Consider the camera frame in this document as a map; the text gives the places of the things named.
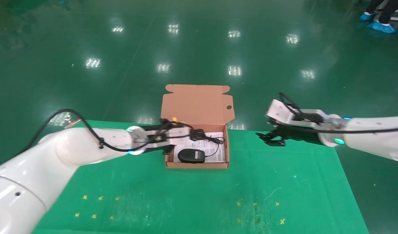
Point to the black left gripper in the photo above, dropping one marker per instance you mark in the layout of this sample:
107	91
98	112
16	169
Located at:
163	150

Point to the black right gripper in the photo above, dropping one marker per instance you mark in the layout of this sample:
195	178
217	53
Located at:
296	133

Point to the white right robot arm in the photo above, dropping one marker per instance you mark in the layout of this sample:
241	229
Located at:
374	139

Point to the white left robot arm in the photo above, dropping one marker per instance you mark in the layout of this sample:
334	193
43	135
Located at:
72	146

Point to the brown cardboard box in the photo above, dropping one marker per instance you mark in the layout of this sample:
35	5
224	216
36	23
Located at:
195	107

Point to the white printed paper leaflet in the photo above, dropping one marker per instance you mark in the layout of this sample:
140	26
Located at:
217	158

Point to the green table mat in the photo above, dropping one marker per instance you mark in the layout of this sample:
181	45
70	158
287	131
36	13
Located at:
202	195

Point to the metal binder clip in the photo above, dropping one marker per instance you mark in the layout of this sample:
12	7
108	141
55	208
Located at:
74	123

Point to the person in black trousers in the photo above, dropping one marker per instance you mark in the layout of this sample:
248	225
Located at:
384	27

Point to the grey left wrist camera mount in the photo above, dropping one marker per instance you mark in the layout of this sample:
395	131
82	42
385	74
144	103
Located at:
179	133

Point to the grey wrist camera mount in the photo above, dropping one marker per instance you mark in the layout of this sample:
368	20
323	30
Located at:
179	133
278	112

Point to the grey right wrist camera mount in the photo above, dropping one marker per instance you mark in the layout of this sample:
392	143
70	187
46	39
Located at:
278	112

